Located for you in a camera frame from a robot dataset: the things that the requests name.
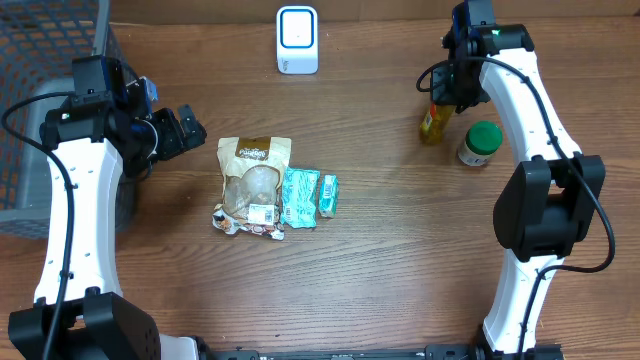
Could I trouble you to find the green lid white jar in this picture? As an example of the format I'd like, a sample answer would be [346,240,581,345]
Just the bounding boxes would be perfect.
[457,121,503,167]

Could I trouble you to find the dark grey mesh plastic basket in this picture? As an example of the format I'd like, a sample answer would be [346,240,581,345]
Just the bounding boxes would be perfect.
[1,0,124,239]

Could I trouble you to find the white barcode scanner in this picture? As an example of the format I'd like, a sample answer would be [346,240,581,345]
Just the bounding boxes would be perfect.
[276,5,319,75]

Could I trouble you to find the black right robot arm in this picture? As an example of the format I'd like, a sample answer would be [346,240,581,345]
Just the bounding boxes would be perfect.
[416,1,615,359]

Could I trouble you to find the teal tissue packet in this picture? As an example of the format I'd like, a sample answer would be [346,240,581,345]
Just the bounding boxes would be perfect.
[281,167,320,228]

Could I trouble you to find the yellow liquid bottle grey cap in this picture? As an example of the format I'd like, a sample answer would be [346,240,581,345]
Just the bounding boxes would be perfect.
[420,103,456,145]

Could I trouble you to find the green white tissue pack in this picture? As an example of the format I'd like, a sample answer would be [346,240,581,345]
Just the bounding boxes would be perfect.
[318,174,339,218]

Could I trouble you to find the brown snack bag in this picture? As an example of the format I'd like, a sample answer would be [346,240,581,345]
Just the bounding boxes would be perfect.
[212,137,292,241]

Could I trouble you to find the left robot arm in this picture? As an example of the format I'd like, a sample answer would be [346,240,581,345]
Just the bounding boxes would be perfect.
[8,55,212,359]

